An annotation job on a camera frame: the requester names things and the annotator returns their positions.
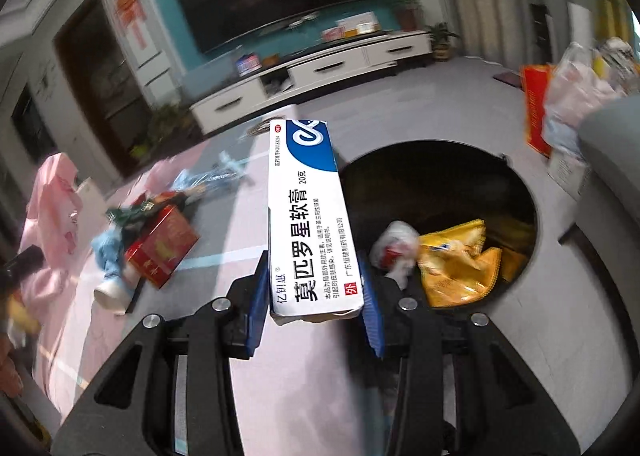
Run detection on white blue ointment box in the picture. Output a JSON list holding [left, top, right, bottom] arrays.
[[268, 119, 363, 324]]

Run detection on light blue quilted cloth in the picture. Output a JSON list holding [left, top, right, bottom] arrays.
[[91, 227, 125, 280]]

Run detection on dark green snack bag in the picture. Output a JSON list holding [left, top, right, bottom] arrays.
[[105, 191, 188, 248]]

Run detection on black round trash bin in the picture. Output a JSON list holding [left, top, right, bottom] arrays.
[[340, 139, 539, 309]]

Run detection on person left hand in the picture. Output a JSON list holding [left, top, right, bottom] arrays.
[[0, 332, 24, 398]]

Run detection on white crumpled wrapper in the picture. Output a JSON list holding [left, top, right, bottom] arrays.
[[370, 221, 420, 290]]

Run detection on yellow snack bag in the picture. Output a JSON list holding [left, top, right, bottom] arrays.
[[418, 220, 502, 309]]

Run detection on red cardboard box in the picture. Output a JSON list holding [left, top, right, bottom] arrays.
[[125, 205, 200, 289]]

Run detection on pink grey floor mat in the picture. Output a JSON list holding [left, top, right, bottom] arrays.
[[35, 117, 385, 455]]

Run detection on white paper cup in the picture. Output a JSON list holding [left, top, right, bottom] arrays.
[[93, 264, 140, 316]]

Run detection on blue silver foil wrapper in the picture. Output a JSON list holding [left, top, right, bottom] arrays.
[[170, 151, 246, 198]]

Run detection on round brown floor drain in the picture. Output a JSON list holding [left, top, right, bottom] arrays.
[[246, 117, 279, 136]]

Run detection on green plants left of cabinet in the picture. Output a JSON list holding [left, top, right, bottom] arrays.
[[128, 104, 191, 161]]

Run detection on blue red box on cabinet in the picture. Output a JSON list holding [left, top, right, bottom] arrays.
[[235, 52, 262, 78]]

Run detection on white tv cabinet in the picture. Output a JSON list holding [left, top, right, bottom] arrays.
[[190, 31, 432, 135]]

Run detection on potted plant by cabinet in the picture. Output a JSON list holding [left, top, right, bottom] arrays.
[[426, 22, 459, 61]]

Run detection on red gift bag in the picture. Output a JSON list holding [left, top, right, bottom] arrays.
[[521, 64, 553, 157]]

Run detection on white boxes on cabinet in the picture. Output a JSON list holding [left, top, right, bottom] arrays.
[[320, 12, 381, 42]]

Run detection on potted plant on cabinet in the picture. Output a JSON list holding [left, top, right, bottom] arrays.
[[388, 0, 421, 32]]

